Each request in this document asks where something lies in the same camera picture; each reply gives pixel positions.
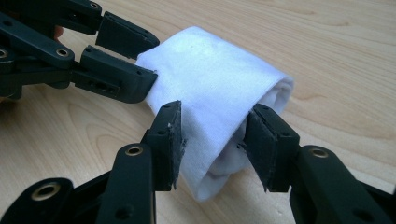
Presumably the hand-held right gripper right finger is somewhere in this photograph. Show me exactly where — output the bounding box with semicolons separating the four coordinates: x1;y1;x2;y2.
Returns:
242;104;394;224

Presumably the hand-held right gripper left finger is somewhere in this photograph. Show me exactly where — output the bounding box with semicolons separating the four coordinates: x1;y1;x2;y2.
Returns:
95;99;188;224

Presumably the white sock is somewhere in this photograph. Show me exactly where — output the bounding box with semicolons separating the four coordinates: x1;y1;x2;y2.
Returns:
135;25;295;203
204;77;295;189

